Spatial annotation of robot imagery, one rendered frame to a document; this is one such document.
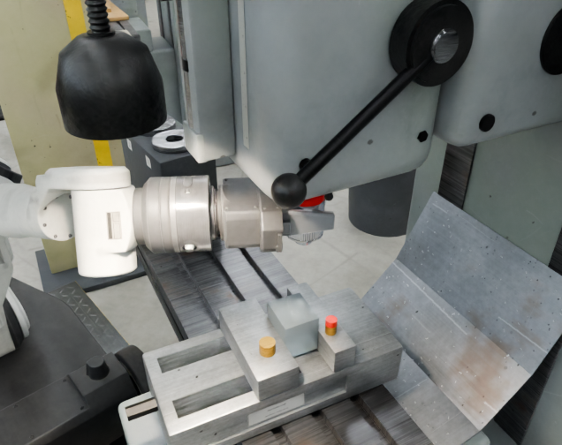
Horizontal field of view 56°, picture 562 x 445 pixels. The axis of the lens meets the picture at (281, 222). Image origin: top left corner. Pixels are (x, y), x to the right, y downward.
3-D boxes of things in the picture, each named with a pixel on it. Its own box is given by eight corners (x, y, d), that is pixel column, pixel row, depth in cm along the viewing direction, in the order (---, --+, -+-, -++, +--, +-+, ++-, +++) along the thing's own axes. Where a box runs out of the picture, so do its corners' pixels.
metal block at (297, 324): (284, 360, 74) (284, 329, 71) (268, 332, 79) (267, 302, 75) (317, 348, 76) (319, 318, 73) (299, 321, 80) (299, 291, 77)
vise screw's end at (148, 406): (129, 424, 70) (126, 414, 69) (126, 413, 71) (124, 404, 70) (158, 412, 72) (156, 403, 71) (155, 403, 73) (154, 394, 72)
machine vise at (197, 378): (175, 470, 69) (164, 416, 62) (148, 385, 80) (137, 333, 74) (398, 378, 81) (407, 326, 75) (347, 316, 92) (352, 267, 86)
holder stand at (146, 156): (170, 243, 111) (158, 156, 100) (131, 199, 126) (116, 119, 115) (221, 224, 116) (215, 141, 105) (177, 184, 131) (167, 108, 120)
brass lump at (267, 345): (262, 359, 70) (262, 350, 69) (256, 348, 71) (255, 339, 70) (277, 354, 70) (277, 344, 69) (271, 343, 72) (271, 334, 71)
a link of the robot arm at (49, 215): (93, 169, 55) (21, 169, 62) (101, 253, 56) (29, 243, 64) (141, 165, 60) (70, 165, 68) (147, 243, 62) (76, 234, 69)
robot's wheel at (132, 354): (119, 391, 144) (106, 338, 133) (136, 381, 146) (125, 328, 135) (156, 441, 131) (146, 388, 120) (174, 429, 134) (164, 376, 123)
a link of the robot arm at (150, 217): (169, 177, 56) (57, 182, 55) (175, 276, 58) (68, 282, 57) (178, 171, 67) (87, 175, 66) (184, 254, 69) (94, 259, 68)
